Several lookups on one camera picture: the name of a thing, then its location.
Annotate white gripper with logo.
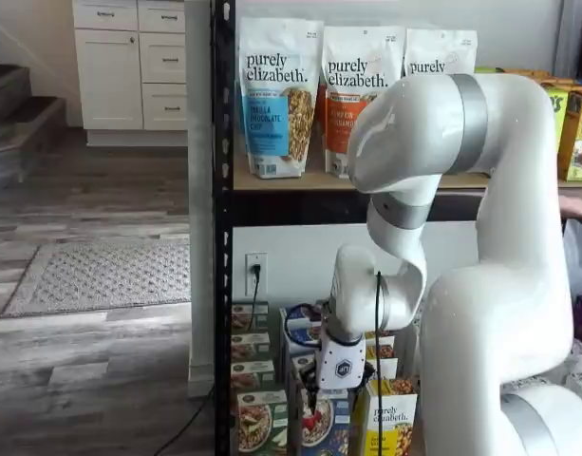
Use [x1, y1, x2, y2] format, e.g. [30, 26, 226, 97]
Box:
[301, 332, 375, 419]

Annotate blue flax plus oatmeal box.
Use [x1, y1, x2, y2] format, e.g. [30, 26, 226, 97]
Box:
[279, 303, 326, 357]
[292, 387, 354, 456]

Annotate yellow purely elizabeth box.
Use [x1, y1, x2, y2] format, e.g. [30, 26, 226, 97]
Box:
[365, 334, 399, 381]
[355, 378, 420, 456]

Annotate black metal shelf rack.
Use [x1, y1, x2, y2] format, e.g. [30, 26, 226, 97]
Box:
[209, 0, 582, 456]

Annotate orange green snack box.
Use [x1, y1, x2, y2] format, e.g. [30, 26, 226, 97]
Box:
[558, 88, 582, 182]

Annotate green yellow snack box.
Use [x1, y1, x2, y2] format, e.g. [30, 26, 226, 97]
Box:
[540, 83, 571, 165]

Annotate grey patterned floor rug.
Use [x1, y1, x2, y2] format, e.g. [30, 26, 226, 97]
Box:
[0, 240, 192, 319]

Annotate white plastic bag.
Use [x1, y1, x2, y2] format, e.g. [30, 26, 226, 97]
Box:
[561, 218, 582, 298]

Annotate granola bag with orange label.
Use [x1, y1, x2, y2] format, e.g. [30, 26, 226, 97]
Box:
[322, 26, 408, 180]

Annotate granola bag with blue label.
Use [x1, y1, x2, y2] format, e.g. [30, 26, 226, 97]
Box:
[237, 17, 326, 181]

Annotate white purely elizabeth granola bag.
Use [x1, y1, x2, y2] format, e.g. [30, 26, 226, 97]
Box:
[403, 28, 479, 80]

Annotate white kitchen cabinet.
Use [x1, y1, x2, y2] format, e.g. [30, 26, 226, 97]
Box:
[73, 0, 187, 147]

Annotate dark wooden stairs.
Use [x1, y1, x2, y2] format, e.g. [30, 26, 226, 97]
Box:
[0, 32, 66, 186]

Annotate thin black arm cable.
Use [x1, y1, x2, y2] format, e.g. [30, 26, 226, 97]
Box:
[368, 269, 383, 386]

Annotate white wall outlet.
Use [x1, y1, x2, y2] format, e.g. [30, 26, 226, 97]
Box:
[245, 252, 269, 296]

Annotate black plug with cord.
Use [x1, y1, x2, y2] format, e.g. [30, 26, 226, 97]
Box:
[250, 263, 264, 333]

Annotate black power cable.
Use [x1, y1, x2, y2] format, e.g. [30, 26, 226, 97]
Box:
[152, 384, 216, 456]

